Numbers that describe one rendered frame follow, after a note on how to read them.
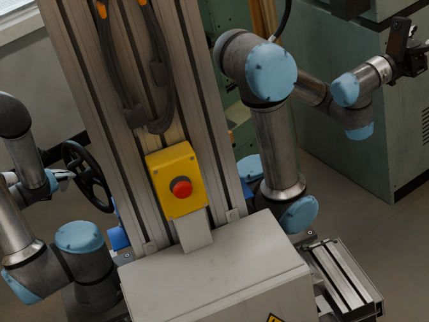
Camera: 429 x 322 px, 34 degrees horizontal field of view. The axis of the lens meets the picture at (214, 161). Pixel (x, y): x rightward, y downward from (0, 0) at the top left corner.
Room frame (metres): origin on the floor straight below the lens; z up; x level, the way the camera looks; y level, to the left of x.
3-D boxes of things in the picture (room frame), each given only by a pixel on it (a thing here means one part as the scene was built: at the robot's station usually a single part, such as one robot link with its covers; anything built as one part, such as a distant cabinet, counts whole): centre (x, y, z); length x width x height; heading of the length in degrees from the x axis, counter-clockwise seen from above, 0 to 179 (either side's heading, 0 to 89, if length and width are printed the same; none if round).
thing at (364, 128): (1.49, -0.38, 1.12); 0.11 x 0.08 x 0.11; 24
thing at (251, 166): (1.48, -0.10, 0.98); 0.13 x 0.12 x 0.14; 24
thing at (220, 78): (2.09, -0.10, 1.02); 0.09 x 0.07 x 0.12; 32
